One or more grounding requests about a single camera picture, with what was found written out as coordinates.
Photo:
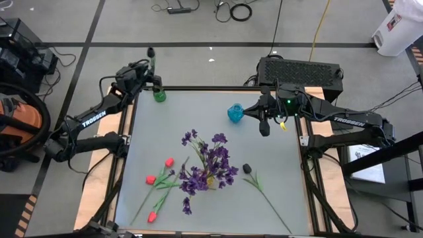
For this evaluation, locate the black artificial tulip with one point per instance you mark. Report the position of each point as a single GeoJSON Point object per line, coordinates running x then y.
{"type": "Point", "coordinates": [246, 168]}
{"type": "Point", "coordinates": [151, 52]}

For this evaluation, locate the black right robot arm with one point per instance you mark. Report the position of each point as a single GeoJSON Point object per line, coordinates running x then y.
{"type": "Point", "coordinates": [347, 120]}

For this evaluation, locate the blue glass vase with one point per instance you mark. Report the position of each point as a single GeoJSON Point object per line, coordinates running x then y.
{"type": "Point", "coordinates": [234, 114]}

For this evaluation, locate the black computer tower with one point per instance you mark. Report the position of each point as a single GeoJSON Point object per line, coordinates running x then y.
{"type": "Point", "coordinates": [297, 74]}

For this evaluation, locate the purple artificial flower sprig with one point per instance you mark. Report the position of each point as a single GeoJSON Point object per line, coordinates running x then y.
{"type": "Point", "coordinates": [188, 137]}
{"type": "Point", "coordinates": [193, 183]}
{"type": "Point", "coordinates": [219, 139]}

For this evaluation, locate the yellow glass vase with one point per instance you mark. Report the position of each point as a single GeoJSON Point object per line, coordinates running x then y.
{"type": "Point", "coordinates": [210, 180]}

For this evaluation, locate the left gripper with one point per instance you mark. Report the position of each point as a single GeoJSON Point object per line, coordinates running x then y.
{"type": "Point", "coordinates": [132, 77]}

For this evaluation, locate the white plastic bucket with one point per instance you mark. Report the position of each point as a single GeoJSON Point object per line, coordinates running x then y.
{"type": "Point", "coordinates": [396, 29]}

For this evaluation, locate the orange vacuum cleaner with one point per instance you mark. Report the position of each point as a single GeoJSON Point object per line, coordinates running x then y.
{"type": "Point", "coordinates": [23, 119]}

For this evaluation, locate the black power strip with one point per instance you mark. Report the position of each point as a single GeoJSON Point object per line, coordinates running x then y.
{"type": "Point", "coordinates": [178, 10]}

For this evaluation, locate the silver mounting bracket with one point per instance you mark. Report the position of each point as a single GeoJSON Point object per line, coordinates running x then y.
{"type": "Point", "coordinates": [304, 141]}
{"type": "Point", "coordinates": [127, 139]}

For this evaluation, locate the white paper booklet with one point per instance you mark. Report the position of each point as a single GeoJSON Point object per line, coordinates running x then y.
{"type": "Point", "coordinates": [367, 165]}

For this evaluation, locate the black rig stand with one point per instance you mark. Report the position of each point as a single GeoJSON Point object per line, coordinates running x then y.
{"type": "Point", "coordinates": [380, 154]}

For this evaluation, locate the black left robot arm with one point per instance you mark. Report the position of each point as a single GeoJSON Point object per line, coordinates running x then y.
{"type": "Point", "coordinates": [94, 119]}

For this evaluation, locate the black equipment stack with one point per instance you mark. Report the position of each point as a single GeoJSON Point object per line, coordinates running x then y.
{"type": "Point", "coordinates": [20, 59]}

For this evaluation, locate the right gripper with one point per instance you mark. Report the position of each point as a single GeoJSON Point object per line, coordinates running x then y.
{"type": "Point", "coordinates": [284, 102]}

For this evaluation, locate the black table frame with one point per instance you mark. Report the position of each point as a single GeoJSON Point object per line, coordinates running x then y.
{"type": "Point", "coordinates": [215, 88]}

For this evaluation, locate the green glass vase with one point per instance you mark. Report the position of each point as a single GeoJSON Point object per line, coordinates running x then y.
{"type": "Point", "coordinates": [160, 96]}

